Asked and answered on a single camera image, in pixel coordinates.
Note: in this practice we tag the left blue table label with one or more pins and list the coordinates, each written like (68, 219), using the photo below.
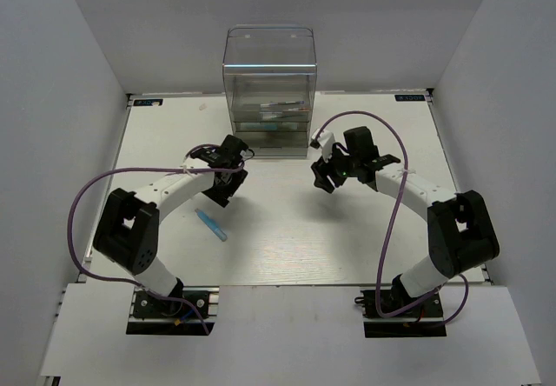
(148, 102)

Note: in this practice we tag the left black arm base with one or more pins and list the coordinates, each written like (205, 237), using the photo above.
(149, 316)

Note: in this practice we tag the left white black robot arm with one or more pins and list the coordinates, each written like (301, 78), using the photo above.
(128, 230)

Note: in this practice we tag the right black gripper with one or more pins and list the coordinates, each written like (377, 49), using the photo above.
(321, 170)

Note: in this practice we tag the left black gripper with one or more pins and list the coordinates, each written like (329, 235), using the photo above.
(221, 196)

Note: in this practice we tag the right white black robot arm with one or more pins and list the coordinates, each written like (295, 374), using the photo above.
(460, 234)

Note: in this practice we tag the red gel pen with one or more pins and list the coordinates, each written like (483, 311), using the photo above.
(284, 107)

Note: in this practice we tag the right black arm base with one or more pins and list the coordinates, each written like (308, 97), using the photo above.
(423, 321)

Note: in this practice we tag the light blue highlighter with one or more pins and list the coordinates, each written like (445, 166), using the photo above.
(212, 225)

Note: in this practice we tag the blue gel pen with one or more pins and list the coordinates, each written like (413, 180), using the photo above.
(282, 102)

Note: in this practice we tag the clear acrylic drawer organizer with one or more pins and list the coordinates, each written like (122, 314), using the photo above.
(265, 63)

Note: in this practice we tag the right blue table label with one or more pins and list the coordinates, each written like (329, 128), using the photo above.
(409, 98)

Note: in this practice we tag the blue table label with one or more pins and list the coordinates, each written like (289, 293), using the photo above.
(148, 102)
(409, 98)

